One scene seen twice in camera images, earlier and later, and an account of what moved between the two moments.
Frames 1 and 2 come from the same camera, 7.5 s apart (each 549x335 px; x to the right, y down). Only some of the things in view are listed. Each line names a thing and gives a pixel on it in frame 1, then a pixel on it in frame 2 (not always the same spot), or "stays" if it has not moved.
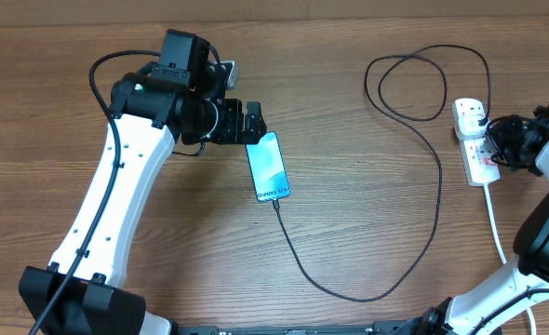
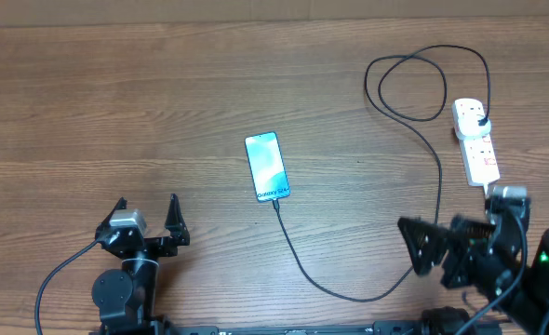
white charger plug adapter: (466, 121) stays
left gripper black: (233, 133) → (174, 222)
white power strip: (478, 163) stays
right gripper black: (507, 125) → (460, 244)
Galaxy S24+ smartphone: (267, 168) stays
